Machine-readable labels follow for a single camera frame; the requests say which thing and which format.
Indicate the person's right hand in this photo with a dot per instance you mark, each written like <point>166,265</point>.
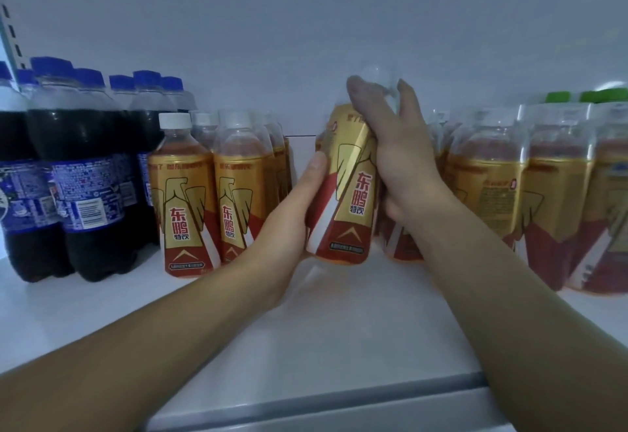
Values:
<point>407,157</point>

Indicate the person's left hand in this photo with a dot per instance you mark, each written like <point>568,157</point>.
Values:
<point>275,245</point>

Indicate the row of amber drink bottles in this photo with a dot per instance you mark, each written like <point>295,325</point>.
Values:
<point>226,191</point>

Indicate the gold energy drink bottle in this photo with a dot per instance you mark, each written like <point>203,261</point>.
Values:
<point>339,201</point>

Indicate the white metal shelf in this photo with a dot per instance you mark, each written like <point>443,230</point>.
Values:
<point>392,24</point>

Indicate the row of green-capped bottles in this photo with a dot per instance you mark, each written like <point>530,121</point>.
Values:
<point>589,95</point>

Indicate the group of blue-capped cola bottles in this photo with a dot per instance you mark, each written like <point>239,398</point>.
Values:
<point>78,152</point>

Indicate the person's right forearm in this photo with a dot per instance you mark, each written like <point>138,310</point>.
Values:
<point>520,319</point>

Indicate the person's left forearm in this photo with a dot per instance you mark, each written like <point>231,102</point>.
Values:
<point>118,358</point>

